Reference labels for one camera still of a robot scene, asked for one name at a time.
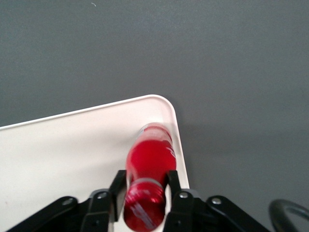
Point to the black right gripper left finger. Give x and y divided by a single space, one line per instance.
106 200

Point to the red coke bottle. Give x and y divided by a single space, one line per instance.
150 157

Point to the beige plastic tray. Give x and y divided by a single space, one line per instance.
60 149

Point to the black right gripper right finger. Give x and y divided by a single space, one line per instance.
179 200

